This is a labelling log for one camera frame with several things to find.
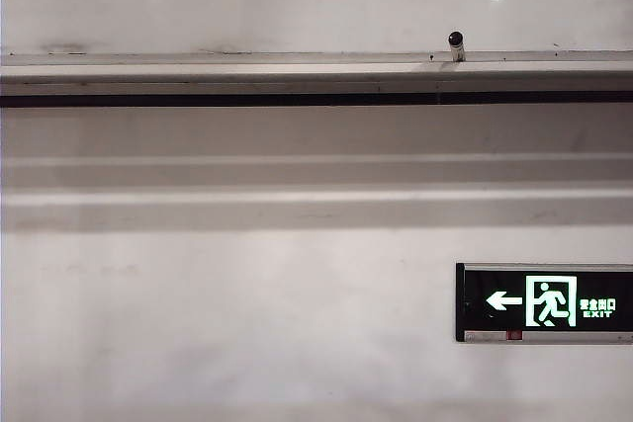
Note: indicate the aluminium whiteboard pen tray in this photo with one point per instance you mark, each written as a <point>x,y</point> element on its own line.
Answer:
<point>247,78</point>

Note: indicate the green illuminated exit sign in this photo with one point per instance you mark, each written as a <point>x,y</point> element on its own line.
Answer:
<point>499,283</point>

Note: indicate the white whiteboard with aluminium frame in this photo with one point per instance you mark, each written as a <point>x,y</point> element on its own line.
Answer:
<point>297,2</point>

